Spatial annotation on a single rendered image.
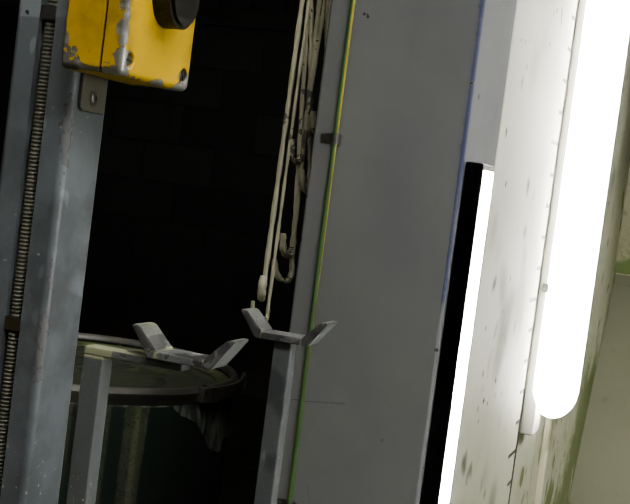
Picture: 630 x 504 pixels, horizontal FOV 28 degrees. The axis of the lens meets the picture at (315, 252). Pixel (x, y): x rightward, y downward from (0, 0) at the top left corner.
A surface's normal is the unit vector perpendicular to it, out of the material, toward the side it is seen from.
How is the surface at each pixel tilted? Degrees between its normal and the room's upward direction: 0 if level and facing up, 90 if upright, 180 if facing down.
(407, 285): 90
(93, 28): 90
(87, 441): 90
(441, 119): 90
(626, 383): 57
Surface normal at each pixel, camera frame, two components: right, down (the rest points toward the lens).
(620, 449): -0.21, -0.53
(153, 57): 0.94, 0.14
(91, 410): -0.33, 0.01
